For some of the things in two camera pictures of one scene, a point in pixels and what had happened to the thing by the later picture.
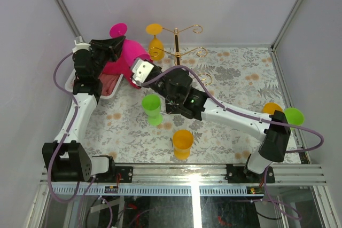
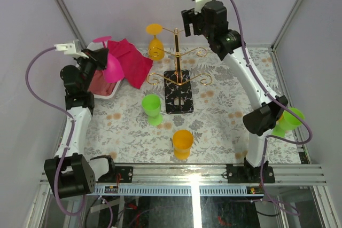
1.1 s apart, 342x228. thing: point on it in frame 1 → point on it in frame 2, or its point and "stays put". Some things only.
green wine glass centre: [152, 103] stays put
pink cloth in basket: [108, 82] stays put
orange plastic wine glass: [156, 48] stays put
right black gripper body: [162, 83] → [203, 30]
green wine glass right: [294, 117] stays put
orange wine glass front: [183, 140] stays put
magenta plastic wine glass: [132, 50] → [114, 73]
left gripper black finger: [115, 44] → [101, 55]
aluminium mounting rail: [205, 175] stays put
